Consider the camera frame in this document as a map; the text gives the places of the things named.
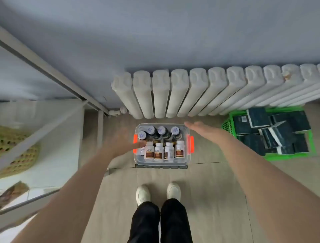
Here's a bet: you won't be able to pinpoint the green plastic basket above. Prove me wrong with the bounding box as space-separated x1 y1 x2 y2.
221 106 315 161

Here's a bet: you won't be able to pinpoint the white radiator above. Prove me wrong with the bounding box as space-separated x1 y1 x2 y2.
111 63 320 119

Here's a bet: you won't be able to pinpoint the brown snack packet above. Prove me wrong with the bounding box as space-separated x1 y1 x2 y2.
0 181 30 210

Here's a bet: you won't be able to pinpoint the clear bin orange handles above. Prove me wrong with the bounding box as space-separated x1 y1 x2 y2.
133 123 195 166

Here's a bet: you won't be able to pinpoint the white metal shelf rack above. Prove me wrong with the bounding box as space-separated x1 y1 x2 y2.
0 25 112 236

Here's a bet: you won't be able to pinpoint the person's black trousers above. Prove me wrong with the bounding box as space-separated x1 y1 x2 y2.
127 198 193 243

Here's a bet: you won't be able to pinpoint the person's left forearm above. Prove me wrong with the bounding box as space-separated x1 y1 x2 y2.
11 148 113 243

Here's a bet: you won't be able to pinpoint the person's right white shoe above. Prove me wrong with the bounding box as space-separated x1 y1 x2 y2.
166 182 181 202

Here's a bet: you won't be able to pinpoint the person's right forearm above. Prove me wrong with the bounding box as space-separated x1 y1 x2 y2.
216 134 320 243

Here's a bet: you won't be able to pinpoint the yellow plastic basket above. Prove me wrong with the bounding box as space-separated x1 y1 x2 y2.
0 125 40 179

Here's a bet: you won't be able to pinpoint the person's right hand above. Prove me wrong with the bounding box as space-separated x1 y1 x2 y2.
184 121 227 146

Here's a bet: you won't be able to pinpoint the person's left hand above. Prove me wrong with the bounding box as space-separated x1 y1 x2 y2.
103 128 147 163

